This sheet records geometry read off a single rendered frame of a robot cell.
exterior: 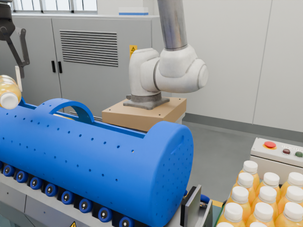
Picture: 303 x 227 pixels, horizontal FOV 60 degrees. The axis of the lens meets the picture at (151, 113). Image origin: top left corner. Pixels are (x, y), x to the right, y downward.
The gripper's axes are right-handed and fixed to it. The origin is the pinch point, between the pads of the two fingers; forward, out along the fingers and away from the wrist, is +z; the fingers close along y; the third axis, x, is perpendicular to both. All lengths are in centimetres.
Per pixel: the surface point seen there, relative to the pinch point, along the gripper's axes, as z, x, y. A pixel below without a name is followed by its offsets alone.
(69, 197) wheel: 35.5, -11.3, 13.1
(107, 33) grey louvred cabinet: -9, 145, 90
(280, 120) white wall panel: 84, 87, 289
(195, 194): 26, -38, 40
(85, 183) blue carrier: 23.7, -23.5, 14.6
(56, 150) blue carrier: 17.7, -13.3, 9.9
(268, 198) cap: 23, -52, 52
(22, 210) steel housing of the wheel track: 48.3, 6.4, 0.5
